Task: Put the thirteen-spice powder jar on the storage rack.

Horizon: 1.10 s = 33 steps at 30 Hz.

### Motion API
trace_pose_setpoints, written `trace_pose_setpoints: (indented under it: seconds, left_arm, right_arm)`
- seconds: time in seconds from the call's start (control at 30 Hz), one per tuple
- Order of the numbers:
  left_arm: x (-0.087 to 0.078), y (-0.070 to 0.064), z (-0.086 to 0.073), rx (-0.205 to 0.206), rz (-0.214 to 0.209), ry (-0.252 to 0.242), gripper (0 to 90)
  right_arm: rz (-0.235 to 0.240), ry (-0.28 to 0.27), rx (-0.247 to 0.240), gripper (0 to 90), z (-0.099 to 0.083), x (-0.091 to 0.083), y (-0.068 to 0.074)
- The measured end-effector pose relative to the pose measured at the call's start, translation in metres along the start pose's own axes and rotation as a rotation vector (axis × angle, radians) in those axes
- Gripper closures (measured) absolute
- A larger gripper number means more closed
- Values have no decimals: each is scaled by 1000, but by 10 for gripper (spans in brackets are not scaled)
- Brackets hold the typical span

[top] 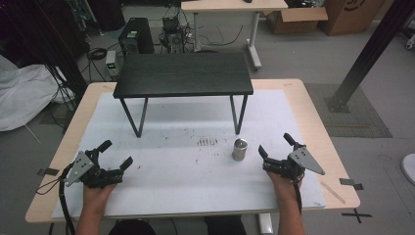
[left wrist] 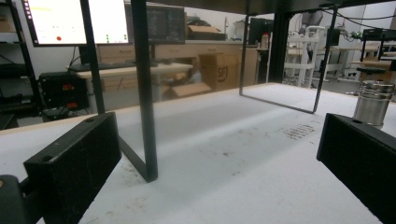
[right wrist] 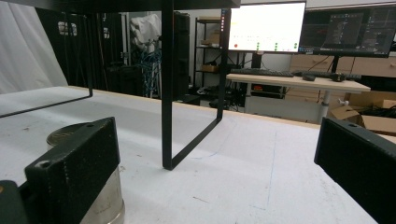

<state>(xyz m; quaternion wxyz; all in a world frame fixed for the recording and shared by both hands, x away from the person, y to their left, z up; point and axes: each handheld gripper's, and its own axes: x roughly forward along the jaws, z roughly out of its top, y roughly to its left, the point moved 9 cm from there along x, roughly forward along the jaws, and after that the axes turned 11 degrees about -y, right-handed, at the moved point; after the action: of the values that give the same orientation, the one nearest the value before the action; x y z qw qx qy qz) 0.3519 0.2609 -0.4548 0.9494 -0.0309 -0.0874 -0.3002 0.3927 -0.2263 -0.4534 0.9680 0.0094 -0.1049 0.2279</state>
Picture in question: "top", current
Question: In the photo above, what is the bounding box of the white table mat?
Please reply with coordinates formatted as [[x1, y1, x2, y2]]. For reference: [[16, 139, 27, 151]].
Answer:
[[51, 89, 327, 220]]

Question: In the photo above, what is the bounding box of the white table foot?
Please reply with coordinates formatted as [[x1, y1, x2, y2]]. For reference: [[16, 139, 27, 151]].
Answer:
[[257, 212, 274, 235]]

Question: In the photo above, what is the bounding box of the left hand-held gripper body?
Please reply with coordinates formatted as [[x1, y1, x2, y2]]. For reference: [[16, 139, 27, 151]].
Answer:
[[64, 148, 125, 190]]

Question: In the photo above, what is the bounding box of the white desk with wooden top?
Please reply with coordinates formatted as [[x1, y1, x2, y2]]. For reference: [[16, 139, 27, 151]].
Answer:
[[180, 0, 290, 71]]

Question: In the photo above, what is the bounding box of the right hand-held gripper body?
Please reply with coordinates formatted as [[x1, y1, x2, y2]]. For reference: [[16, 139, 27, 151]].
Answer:
[[262, 145, 326, 182]]

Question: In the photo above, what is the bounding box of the white round object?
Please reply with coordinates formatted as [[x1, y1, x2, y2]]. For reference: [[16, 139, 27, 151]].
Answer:
[[399, 153, 415, 187]]

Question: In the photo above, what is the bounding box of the white cloth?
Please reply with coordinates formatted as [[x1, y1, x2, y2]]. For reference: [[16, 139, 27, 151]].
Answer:
[[0, 53, 76, 132]]

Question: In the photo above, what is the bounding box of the black tape piece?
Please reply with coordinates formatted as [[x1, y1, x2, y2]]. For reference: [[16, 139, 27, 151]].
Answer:
[[36, 167, 61, 177], [339, 177, 364, 191]]

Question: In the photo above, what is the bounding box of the person's leg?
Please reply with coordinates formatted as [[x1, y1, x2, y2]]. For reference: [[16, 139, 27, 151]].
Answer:
[[204, 215, 248, 235], [108, 218, 158, 235]]

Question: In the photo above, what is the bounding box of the person's right hand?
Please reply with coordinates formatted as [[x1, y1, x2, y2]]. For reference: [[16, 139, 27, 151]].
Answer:
[[265, 169, 304, 209]]

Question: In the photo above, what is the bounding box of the grey floor mat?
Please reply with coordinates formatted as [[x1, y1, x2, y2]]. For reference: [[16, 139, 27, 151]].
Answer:
[[303, 82, 393, 139]]

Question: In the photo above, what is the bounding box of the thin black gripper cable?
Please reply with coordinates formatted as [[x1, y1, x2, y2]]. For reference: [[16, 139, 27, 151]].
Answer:
[[34, 177, 67, 197]]

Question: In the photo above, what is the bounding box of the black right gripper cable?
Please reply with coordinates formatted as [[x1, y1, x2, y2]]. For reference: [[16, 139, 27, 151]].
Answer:
[[293, 179, 303, 214]]

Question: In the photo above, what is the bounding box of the open electronics rack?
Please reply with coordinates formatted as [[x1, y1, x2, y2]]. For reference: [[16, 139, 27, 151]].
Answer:
[[159, 15, 188, 54]]

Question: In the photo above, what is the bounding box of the black computer tower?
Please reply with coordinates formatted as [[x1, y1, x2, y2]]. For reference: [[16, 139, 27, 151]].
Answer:
[[117, 17, 156, 56]]

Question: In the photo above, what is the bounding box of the open cardboard box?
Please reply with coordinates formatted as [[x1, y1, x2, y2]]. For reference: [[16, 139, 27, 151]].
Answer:
[[262, 6, 329, 36]]

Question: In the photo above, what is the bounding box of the person's right leg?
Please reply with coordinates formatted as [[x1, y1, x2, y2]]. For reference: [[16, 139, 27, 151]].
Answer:
[[204, 215, 248, 235]]

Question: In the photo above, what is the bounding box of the silver metal cup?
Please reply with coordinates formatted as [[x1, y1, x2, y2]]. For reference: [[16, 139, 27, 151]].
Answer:
[[231, 137, 249, 163]]

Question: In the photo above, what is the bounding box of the grey power supply unit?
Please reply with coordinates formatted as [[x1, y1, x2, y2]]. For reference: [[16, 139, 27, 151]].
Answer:
[[105, 50, 123, 78]]

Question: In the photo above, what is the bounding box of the person's left hand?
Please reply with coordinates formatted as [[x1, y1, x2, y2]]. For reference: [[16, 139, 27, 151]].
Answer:
[[81, 182, 118, 214]]

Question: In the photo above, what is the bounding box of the large printed cardboard box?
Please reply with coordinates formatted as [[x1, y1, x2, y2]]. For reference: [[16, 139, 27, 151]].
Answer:
[[317, 0, 387, 37]]

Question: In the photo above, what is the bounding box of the black metal post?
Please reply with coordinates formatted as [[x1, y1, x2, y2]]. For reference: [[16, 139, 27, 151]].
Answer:
[[324, 0, 415, 115]]

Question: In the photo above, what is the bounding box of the thick black gripper cable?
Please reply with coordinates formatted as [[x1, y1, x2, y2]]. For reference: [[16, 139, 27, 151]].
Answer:
[[58, 163, 76, 235]]

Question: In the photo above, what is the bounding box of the black floor cable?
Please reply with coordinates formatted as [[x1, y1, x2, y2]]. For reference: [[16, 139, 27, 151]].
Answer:
[[198, 24, 245, 47]]

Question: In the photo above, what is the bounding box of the person's left leg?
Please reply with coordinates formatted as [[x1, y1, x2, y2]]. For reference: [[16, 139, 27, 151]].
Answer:
[[108, 218, 158, 235]]

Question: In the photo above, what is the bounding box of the coiled black cable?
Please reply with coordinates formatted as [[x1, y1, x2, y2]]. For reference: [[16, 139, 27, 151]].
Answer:
[[86, 47, 109, 62]]

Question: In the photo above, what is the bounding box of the small black wooden table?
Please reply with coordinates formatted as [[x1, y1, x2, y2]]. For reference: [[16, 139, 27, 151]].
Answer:
[[113, 52, 254, 139]]

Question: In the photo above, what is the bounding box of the black metal stand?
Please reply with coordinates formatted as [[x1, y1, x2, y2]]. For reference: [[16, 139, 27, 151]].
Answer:
[[0, 0, 90, 102]]

